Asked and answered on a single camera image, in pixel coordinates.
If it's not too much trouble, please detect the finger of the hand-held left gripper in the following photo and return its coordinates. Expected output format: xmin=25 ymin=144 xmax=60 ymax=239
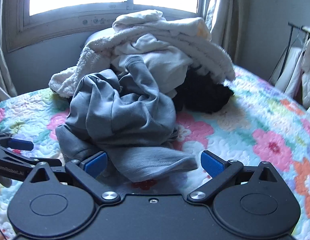
xmin=0 ymin=146 xmax=63 ymax=167
xmin=0 ymin=132 xmax=34 ymax=152

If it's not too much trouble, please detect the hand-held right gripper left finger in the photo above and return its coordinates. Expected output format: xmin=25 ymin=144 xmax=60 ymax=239
xmin=23 ymin=151 xmax=122 ymax=204

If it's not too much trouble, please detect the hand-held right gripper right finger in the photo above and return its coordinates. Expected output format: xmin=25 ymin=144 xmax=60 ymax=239
xmin=186 ymin=150 xmax=284 ymax=203

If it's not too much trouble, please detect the grey sweatshirt garment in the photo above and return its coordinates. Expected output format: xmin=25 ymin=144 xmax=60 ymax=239
xmin=55 ymin=55 xmax=198 ymax=183

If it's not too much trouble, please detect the black clothes rack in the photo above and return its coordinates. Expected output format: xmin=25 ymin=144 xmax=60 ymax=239
xmin=270 ymin=22 xmax=310 ymax=88

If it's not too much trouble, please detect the floral quilted bedspread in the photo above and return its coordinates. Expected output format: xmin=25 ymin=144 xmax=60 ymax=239
xmin=0 ymin=64 xmax=310 ymax=240

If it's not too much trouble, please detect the black garment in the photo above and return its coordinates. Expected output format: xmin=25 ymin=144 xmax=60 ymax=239
xmin=170 ymin=67 xmax=235 ymax=115

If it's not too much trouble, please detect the beige curtain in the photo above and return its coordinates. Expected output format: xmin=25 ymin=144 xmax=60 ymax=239
xmin=0 ymin=32 xmax=18 ymax=101
xmin=204 ymin=0 xmax=248 ymax=66

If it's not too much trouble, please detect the white fluffy towel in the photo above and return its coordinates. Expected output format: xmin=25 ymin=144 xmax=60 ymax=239
xmin=49 ymin=26 xmax=236 ymax=98

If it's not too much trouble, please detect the white sweatshirt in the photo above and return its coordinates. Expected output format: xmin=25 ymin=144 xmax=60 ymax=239
xmin=112 ymin=34 xmax=196 ymax=98

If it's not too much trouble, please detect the cream folded garment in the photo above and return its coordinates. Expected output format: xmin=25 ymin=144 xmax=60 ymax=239
xmin=112 ymin=9 xmax=213 ymax=42

